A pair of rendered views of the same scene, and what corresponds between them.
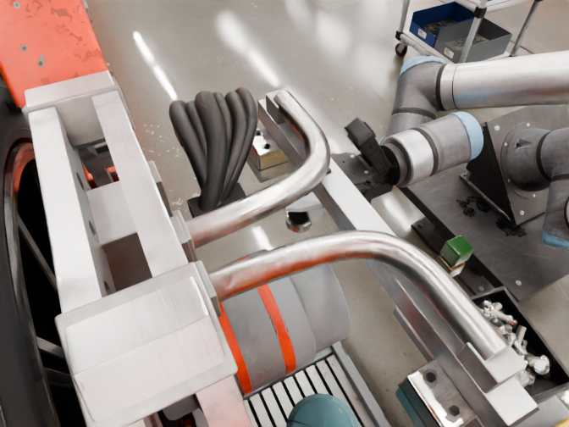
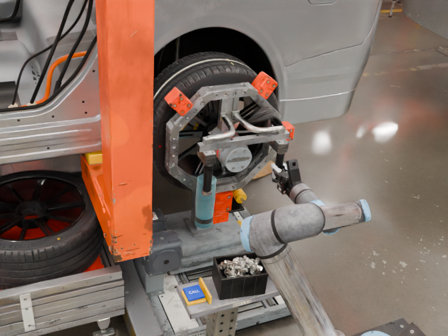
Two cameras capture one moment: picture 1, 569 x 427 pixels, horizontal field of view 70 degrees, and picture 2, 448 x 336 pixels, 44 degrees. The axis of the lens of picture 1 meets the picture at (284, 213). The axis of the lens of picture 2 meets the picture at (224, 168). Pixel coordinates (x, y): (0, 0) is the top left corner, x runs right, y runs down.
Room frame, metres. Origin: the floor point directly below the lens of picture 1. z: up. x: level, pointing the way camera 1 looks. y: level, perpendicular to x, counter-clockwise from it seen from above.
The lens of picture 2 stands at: (0.20, -2.15, 2.13)
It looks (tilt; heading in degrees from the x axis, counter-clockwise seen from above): 32 degrees down; 90
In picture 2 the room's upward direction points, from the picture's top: 5 degrees clockwise
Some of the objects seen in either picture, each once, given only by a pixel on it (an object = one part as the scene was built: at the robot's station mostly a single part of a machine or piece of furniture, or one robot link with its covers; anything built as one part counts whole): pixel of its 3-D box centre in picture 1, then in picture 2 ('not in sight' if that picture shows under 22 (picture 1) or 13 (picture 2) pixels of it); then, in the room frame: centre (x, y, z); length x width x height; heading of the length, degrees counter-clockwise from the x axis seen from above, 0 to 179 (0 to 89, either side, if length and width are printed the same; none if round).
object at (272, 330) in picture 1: (244, 323); (229, 148); (0.20, 0.05, 0.85); 0.21 x 0.14 x 0.14; 117
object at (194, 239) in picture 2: not in sight; (203, 211); (0.09, 0.26, 0.32); 0.40 x 0.30 x 0.28; 27
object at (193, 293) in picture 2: not in sight; (193, 293); (0.11, -0.49, 0.47); 0.07 x 0.07 x 0.02; 27
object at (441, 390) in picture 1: (459, 386); (206, 154); (0.11, -0.15, 0.93); 0.09 x 0.05 x 0.05; 117
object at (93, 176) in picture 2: not in sight; (108, 172); (-0.34, -0.01, 0.69); 0.52 x 0.17 x 0.35; 117
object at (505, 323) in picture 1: (495, 352); (239, 274); (0.29, -0.40, 0.51); 0.20 x 0.14 x 0.13; 18
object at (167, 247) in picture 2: not in sight; (153, 245); (-0.14, 0.03, 0.26); 0.42 x 0.18 x 0.35; 117
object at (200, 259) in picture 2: not in sight; (201, 239); (0.09, 0.26, 0.13); 0.50 x 0.36 x 0.10; 27
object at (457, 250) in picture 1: (456, 250); not in sight; (0.44, -0.33, 0.64); 0.04 x 0.04 x 0.04; 27
